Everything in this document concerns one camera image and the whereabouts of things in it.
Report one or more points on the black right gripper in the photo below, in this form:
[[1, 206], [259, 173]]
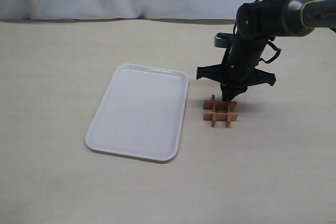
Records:
[[237, 70]]

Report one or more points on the notched wooden piece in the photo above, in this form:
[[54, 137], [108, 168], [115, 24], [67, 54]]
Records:
[[213, 111], [219, 105], [220, 116], [228, 116]]

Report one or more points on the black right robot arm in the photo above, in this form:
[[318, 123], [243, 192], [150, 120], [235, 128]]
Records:
[[258, 24]]

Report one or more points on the white plastic tray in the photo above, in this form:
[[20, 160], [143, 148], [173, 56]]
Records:
[[140, 114]]

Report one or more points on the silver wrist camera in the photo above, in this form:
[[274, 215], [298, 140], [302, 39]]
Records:
[[222, 40]]

